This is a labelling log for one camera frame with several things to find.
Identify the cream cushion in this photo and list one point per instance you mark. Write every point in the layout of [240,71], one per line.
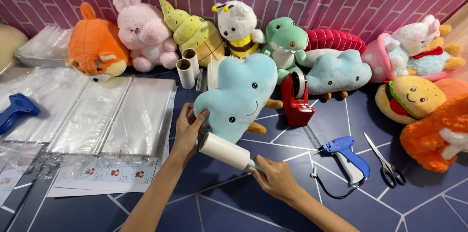
[11,43]

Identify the pile of clear plastic bags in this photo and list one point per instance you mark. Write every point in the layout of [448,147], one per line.
[87,115]
[140,115]
[47,100]

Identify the burger plush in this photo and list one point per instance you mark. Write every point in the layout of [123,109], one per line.
[411,96]

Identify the red sushi plush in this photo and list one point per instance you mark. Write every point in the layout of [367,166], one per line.
[334,40]

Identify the small blue cloud plush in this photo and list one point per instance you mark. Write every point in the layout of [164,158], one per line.
[338,73]

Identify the white bee bear plush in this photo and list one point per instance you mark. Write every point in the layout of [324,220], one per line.
[239,27]

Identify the person's left hand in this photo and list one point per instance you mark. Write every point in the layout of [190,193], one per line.
[186,133]

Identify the green dinosaur plush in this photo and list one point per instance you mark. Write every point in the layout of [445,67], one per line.
[285,40]

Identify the white lint roller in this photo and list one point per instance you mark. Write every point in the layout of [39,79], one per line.
[225,150]

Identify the orange fox plush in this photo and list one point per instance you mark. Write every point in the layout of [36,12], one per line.
[95,47]

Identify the rabbit plush in pink cup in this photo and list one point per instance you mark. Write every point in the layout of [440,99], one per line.
[416,49]

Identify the person's right hand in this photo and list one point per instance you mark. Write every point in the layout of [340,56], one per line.
[279,182]

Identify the bundle of white tag pins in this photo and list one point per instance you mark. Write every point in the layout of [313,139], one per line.
[214,73]

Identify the orange fuzzy plush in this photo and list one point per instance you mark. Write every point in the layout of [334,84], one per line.
[431,133]

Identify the stack of printed sticker sheets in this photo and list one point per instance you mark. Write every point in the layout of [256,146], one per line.
[113,177]

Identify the large blue cloud plush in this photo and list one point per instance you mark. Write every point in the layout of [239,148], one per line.
[237,96]

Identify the red tape dispenser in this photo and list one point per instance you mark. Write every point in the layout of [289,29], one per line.
[294,106]

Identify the yellow ice cream cone plush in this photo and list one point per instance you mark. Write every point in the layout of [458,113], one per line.
[195,32]

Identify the cardboard tube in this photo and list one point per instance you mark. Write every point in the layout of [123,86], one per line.
[192,60]
[185,74]

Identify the clear wrap with sticker sheets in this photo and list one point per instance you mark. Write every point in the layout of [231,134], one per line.
[16,168]

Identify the tray of clear plastic bags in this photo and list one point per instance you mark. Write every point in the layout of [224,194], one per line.
[45,47]

